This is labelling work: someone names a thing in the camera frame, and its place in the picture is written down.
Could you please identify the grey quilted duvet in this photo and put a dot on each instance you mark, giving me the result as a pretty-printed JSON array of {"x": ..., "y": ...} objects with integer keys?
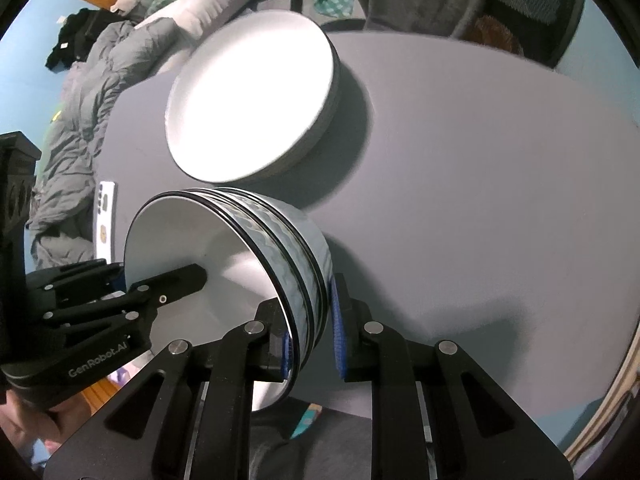
[{"x": 90, "y": 85}]

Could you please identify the person's left hand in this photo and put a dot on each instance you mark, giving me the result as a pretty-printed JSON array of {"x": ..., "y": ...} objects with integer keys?
[{"x": 35, "y": 425}]

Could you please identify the white smartphone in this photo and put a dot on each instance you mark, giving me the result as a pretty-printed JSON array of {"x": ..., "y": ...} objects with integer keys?
[{"x": 106, "y": 220}]

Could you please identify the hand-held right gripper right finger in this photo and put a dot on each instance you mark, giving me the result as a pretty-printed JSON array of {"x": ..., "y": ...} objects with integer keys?
[{"x": 340, "y": 330}]

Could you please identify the small white plate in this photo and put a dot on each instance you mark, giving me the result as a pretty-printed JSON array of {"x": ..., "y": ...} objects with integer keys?
[{"x": 250, "y": 95}]

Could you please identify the beige pillow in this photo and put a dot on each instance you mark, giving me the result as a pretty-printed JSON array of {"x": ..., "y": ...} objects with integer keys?
[{"x": 200, "y": 10}]

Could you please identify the black clothes pile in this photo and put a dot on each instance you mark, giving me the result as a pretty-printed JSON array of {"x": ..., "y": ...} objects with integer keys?
[{"x": 75, "y": 35}]

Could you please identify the white bowl black rim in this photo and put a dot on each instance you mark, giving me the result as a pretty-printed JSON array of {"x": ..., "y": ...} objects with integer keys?
[
  {"x": 300, "y": 270},
  {"x": 310, "y": 235},
  {"x": 225, "y": 240}
]

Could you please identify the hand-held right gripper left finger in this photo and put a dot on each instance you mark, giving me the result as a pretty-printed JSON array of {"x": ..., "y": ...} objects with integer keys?
[{"x": 286, "y": 360}]

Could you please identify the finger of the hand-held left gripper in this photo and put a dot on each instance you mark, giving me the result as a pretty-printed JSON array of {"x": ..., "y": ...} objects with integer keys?
[
  {"x": 170, "y": 285},
  {"x": 75, "y": 280}
]

